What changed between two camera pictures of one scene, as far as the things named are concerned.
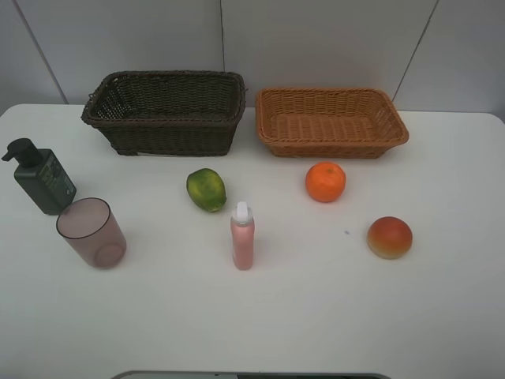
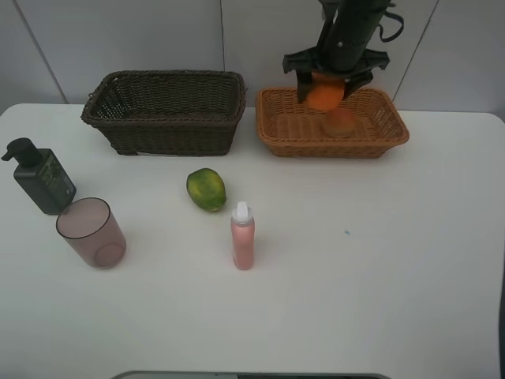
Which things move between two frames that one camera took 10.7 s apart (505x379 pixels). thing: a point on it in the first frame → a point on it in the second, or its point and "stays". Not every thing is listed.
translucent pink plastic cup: x=90 y=226 stays
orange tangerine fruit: x=325 y=181 → x=325 y=93
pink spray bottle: x=242 y=228 stays
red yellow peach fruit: x=390 y=238 → x=339 y=122
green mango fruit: x=207 y=189 stays
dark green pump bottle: x=41 y=176 stays
